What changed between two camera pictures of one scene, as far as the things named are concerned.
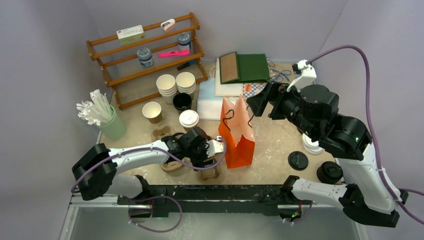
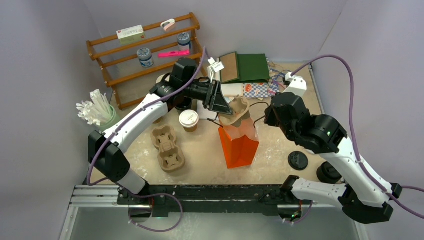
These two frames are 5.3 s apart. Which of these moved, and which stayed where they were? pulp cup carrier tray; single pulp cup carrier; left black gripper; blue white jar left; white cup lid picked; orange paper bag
Moved: left black gripper; single pulp cup carrier
Stayed: white cup lid picked; blue white jar left; pulp cup carrier tray; orange paper bag
